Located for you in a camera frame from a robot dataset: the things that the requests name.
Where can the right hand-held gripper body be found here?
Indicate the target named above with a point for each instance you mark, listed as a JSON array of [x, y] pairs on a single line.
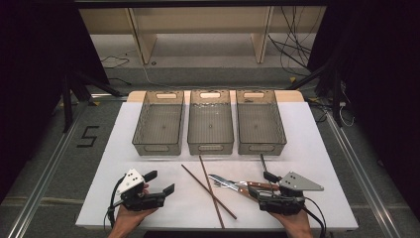
[[297, 183]]

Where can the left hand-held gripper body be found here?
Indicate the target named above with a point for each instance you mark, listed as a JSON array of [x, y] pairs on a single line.
[[132, 180]]

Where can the smoky transparent plastic bin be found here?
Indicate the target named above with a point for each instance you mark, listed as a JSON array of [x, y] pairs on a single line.
[[210, 124], [261, 124], [160, 124]]

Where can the person's left hand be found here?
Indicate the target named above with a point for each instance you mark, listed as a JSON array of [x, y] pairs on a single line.
[[127, 218]]

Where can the person's right hand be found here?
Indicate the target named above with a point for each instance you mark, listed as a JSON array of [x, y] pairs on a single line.
[[297, 223]]

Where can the black tripod stand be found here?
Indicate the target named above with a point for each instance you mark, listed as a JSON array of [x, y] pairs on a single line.
[[335, 89], [67, 99]]

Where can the black curtain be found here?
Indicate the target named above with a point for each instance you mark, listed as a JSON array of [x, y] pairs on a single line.
[[33, 66], [379, 66]]

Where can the light wooden shelf unit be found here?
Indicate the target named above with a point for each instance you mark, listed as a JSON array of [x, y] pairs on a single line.
[[198, 20]]

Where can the black overhead bar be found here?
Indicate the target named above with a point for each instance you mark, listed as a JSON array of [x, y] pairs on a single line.
[[198, 3]]

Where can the short aluminium floor rail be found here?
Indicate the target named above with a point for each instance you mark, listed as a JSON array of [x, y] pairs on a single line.
[[109, 96]]

